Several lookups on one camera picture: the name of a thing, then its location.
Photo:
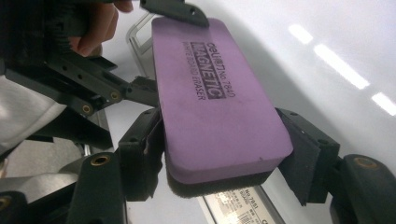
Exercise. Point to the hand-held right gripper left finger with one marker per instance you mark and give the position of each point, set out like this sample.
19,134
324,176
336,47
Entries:
140,155

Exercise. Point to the purple whiteboard eraser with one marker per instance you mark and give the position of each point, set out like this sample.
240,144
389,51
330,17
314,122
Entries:
211,124

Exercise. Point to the metal-framed whiteboard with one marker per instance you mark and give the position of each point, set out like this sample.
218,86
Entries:
311,84

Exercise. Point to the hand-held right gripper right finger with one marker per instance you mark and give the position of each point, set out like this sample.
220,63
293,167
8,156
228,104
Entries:
311,155

